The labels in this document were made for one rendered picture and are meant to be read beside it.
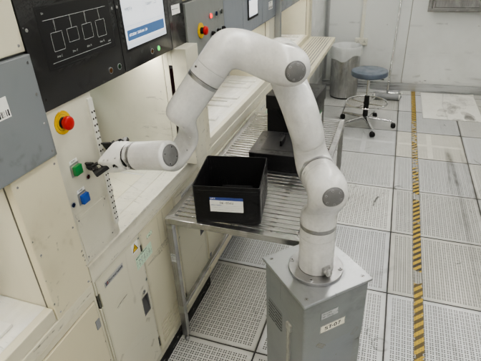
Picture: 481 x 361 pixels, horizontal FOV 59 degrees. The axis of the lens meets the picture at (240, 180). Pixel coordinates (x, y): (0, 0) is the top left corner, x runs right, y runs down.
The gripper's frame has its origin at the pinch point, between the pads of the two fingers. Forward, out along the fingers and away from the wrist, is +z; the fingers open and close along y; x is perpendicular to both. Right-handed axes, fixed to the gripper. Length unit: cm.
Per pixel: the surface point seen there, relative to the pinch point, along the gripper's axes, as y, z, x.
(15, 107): -14.8, -10.5, 30.0
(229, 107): 117, 43, -67
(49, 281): -37.3, 0.3, -14.3
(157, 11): 59, 3, 19
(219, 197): 25, -11, -46
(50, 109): -5.7, -6.4, 22.7
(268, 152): 70, -7, -64
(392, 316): 46, -55, -160
